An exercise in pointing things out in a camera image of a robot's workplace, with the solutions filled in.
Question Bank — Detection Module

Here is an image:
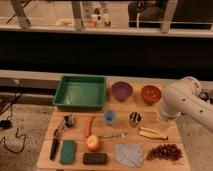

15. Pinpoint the purple bowl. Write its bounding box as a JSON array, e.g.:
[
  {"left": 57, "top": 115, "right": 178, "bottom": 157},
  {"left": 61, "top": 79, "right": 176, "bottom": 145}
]
[{"left": 111, "top": 81, "right": 133, "bottom": 102}]

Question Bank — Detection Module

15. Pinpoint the black rectangular block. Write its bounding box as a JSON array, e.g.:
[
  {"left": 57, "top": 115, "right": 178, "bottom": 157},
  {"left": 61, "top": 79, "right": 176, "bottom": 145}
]
[{"left": 83, "top": 153, "right": 107, "bottom": 164}]

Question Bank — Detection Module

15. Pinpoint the small black binder clip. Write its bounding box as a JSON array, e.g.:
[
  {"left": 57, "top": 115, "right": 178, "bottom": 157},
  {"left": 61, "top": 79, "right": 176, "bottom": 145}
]
[{"left": 64, "top": 115, "right": 74, "bottom": 127}]

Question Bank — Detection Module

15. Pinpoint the blue grey cloth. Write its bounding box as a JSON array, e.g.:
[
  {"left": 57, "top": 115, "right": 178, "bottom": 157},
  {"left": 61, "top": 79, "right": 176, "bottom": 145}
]
[{"left": 114, "top": 144, "right": 144, "bottom": 168}]

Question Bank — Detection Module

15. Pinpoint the orange bowl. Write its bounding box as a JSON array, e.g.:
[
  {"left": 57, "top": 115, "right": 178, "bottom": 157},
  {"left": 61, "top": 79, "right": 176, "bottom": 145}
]
[{"left": 141, "top": 85, "right": 161, "bottom": 105}]

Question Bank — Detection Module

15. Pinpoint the black handled knife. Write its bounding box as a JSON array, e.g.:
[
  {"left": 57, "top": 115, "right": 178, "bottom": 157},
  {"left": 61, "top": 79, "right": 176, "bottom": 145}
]
[{"left": 50, "top": 138, "right": 59, "bottom": 161}]

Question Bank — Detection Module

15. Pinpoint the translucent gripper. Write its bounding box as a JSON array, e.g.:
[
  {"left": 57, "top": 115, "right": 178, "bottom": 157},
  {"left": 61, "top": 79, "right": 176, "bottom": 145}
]
[{"left": 156, "top": 113, "right": 173, "bottom": 132}]

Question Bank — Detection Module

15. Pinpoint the green sponge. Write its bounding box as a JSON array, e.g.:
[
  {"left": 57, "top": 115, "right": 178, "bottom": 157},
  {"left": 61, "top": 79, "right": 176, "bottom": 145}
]
[{"left": 60, "top": 140, "right": 76, "bottom": 164}]

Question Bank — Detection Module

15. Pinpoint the blue paper cup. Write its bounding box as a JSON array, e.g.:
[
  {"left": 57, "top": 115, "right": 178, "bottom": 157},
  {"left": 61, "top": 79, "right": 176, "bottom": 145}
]
[{"left": 103, "top": 110, "right": 116, "bottom": 125}]

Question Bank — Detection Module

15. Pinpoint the metal cup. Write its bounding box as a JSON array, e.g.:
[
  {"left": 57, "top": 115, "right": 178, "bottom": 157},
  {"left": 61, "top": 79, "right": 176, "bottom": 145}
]
[{"left": 129, "top": 112, "right": 142, "bottom": 127}]

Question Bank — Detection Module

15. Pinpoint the black cable on floor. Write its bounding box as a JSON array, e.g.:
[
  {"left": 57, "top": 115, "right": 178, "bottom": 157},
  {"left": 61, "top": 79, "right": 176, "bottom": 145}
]
[{"left": 0, "top": 79, "right": 28, "bottom": 154}]

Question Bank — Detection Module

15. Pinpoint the orange yellow apple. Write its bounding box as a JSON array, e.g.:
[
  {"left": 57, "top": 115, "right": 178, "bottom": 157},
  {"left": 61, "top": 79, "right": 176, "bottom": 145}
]
[{"left": 86, "top": 135, "right": 101, "bottom": 151}]

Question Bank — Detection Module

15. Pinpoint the yellow banana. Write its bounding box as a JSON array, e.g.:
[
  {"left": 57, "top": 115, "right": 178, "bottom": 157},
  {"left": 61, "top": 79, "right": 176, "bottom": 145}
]
[{"left": 138, "top": 127, "right": 168, "bottom": 140}]

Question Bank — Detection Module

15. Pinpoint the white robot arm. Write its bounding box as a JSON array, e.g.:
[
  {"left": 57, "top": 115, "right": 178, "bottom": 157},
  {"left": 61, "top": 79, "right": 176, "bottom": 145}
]
[{"left": 157, "top": 76, "right": 213, "bottom": 132}]

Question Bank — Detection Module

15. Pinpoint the green plastic tray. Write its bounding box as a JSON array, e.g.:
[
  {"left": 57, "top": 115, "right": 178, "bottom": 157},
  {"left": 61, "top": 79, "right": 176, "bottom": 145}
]
[{"left": 53, "top": 76, "right": 106, "bottom": 110}]

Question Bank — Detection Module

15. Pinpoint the bunch of dark grapes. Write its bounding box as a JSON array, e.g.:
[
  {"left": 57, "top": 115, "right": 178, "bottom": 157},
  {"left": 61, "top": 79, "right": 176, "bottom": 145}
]
[{"left": 147, "top": 144, "right": 182, "bottom": 161}]

